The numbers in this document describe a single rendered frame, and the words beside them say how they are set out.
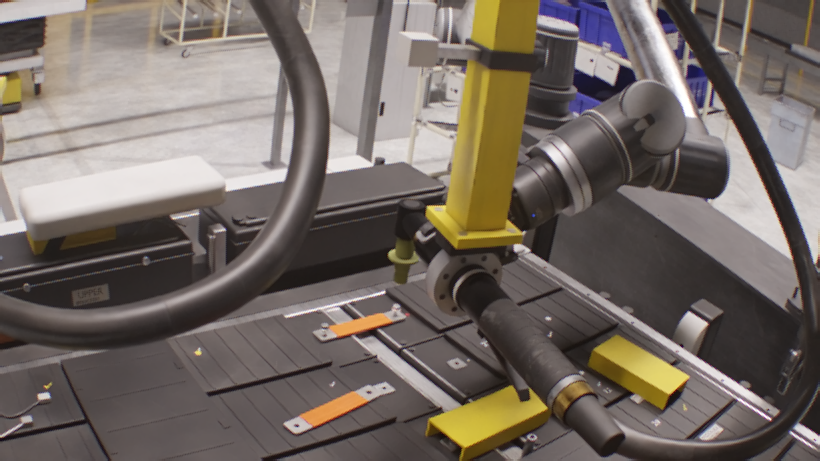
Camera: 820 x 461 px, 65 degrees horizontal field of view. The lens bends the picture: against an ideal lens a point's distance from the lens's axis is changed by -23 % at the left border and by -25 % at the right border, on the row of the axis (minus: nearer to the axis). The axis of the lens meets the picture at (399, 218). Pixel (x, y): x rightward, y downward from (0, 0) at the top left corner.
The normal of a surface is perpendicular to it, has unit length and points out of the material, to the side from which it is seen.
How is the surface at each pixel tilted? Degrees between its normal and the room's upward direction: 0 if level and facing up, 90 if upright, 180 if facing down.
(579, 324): 0
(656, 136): 63
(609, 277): 90
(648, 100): 58
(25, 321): 46
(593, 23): 94
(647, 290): 90
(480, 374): 0
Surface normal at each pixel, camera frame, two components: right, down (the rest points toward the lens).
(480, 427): 0.12, -0.90
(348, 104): -0.79, 0.16
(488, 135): 0.37, 0.43
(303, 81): -0.22, -0.21
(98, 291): 0.61, 0.39
